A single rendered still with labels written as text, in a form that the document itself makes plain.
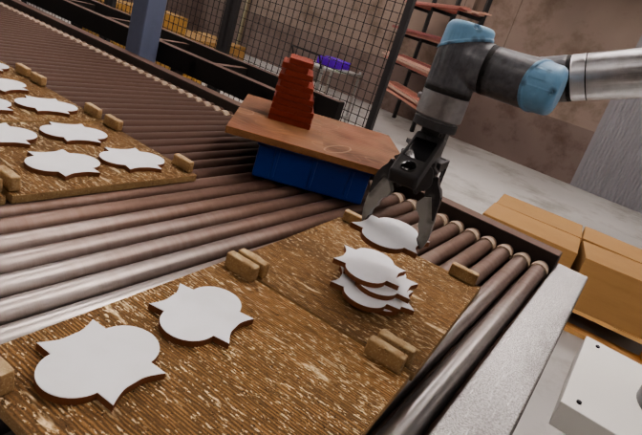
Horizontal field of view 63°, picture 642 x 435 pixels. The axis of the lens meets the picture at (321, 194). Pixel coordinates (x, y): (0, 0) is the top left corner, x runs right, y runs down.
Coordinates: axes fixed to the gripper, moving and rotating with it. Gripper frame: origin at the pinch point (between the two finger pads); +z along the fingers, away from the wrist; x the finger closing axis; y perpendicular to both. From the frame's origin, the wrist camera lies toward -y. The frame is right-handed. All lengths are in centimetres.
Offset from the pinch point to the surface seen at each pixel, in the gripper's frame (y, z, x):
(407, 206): 63, 14, 13
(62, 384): -51, 11, 13
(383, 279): -1.5, 7.7, -2.1
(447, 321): 3.8, 11.8, -14.0
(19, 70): 18, 11, 125
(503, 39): 871, -79, 147
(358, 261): 0.4, 7.7, 3.7
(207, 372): -37.6, 11.8, 5.5
